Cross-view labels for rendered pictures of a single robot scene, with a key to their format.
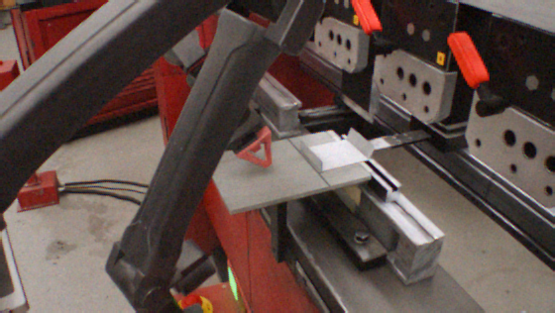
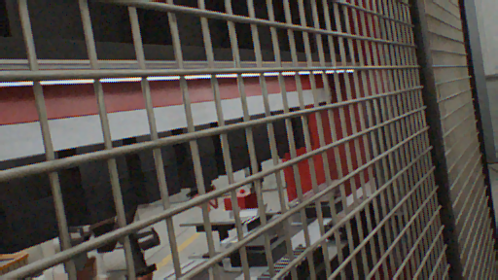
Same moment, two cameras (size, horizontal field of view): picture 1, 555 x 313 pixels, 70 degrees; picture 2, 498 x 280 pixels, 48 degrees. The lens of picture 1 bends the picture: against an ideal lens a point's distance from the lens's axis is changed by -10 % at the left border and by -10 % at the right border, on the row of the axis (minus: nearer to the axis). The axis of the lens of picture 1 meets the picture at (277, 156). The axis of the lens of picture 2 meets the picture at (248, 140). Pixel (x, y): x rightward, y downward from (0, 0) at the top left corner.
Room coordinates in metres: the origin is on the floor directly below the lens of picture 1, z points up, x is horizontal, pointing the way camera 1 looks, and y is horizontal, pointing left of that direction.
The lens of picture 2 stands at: (-0.52, -1.62, 1.36)
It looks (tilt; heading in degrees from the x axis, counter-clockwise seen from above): 3 degrees down; 49
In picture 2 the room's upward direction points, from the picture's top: 9 degrees counter-clockwise
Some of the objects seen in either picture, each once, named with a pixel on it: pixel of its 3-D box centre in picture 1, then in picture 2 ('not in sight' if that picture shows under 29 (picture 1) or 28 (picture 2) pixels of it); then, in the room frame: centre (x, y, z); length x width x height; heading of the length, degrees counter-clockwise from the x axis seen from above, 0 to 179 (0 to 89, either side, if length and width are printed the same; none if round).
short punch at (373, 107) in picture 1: (360, 89); (254, 177); (0.73, -0.15, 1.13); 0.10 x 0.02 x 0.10; 22
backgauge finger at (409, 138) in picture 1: (419, 132); (302, 207); (0.79, -0.30, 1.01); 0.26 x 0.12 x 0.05; 112
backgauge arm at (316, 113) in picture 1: (377, 113); not in sight; (1.29, -0.33, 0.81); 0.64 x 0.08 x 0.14; 112
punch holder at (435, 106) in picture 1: (432, 49); (223, 146); (0.57, -0.21, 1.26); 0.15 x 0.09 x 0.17; 22
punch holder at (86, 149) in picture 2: not in sight; (91, 182); (0.02, -0.44, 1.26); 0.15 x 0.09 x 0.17; 22
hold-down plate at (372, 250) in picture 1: (333, 213); not in sight; (0.68, -0.11, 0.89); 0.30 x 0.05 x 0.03; 22
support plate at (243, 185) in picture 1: (283, 167); (223, 217); (0.68, -0.01, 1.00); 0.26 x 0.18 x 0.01; 112
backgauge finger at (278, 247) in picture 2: not in sight; (233, 251); (0.34, -0.48, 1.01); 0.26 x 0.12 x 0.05; 112
